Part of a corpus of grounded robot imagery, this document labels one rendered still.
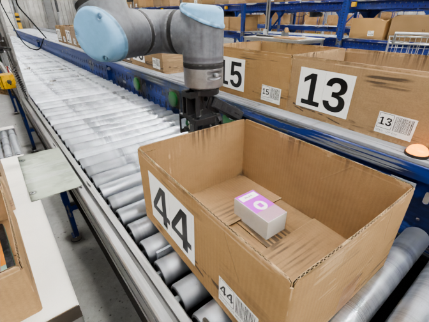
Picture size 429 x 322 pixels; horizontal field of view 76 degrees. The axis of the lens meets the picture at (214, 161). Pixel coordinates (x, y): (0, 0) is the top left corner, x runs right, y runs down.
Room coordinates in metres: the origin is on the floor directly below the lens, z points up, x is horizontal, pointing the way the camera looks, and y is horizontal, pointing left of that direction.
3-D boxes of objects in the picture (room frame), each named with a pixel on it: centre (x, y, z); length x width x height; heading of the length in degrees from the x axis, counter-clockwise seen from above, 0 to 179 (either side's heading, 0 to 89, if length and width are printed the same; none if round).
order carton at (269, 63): (1.07, -0.22, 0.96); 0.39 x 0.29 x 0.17; 38
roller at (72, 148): (1.01, 0.31, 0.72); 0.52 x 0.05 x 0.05; 128
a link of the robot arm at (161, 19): (0.68, 0.13, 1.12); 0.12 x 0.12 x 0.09; 66
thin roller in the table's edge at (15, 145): (0.91, 0.73, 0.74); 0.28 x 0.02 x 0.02; 38
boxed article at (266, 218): (0.46, -0.09, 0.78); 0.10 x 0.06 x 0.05; 37
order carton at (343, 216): (0.42, -0.08, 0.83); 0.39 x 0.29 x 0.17; 37
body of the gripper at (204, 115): (0.64, 0.03, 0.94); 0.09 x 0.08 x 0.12; 128
